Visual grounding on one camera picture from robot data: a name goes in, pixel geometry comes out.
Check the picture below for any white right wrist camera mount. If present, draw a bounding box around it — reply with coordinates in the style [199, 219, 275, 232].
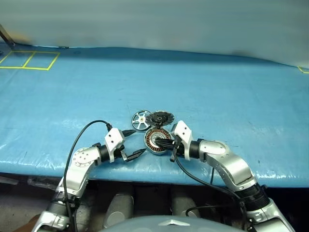
[171, 121, 194, 160]

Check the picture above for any silver spoked rotor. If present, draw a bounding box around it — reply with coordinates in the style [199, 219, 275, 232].
[131, 109, 153, 134]

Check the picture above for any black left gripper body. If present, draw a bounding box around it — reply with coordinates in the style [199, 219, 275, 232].
[119, 144, 129, 163]

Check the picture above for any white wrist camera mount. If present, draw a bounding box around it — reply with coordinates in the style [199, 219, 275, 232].
[104, 128, 126, 163]
[171, 121, 194, 160]

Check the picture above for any grey rounded housing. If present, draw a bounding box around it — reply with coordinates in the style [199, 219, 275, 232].
[103, 192, 135, 229]
[171, 193, 201, 218]

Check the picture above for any slanted metal post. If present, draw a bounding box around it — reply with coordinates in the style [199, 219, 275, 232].
[0, 23, 15, 47]

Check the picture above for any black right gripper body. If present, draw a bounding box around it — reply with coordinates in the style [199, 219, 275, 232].
[170, 135, 182, 157]

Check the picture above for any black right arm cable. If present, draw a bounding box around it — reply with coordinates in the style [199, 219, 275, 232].
[170, 141, 252, 232]

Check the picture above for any yellow tape double square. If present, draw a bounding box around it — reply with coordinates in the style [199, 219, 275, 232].
[0, 50, 61, 71]

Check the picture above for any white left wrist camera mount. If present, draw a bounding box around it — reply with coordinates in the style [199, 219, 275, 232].
[104, 128, 126, 163]

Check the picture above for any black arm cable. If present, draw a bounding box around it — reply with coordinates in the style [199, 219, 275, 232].
[63, 120, 113, 232]
[170, 141, 252, 232]

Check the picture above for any grey motor housing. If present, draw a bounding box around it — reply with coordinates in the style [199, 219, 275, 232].
[144, 128, 170, 157]

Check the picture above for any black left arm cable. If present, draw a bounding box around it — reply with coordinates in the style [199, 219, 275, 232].
[63, 120, 113, 232]

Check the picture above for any grey robot torso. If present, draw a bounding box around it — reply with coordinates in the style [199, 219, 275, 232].
[100, 214, 251, 232]

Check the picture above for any blue table cover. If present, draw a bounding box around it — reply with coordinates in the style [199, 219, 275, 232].
[0, 41, 309, 188]

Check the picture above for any thin black cable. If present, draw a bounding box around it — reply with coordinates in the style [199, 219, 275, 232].
[185, 204, 242, 217]

